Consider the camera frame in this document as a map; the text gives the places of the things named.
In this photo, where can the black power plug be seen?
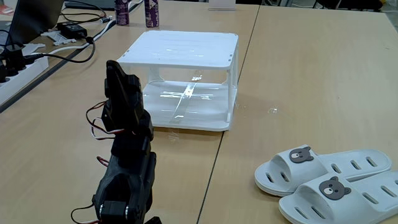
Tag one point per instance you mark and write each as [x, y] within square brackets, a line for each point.
[14, 59]

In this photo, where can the black power adapter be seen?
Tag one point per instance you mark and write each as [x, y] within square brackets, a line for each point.
[72, 29]

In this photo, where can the white bear slipper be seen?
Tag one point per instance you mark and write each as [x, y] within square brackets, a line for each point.
[311, 202]
[298, 174]

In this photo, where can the purple drink can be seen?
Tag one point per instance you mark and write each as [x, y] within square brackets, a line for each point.
[122, 12]
[151, 14]

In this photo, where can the white card stand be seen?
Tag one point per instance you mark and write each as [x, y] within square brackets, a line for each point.
[222, 4]

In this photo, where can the white printed plastic part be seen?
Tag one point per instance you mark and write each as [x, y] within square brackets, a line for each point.
[59, 38]

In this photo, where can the dark open laptop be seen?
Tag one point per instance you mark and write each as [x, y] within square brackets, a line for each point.
[34, 18]

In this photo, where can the white two-tier plastic box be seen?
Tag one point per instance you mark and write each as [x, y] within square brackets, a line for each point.
[186, 46]

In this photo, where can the red flat object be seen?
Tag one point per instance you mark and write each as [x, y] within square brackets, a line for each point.
[6, 10]

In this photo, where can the flat white plastic part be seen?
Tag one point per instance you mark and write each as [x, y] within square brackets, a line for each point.
[32, 49]

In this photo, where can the white power strip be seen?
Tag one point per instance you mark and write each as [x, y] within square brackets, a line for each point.
[21, 77]

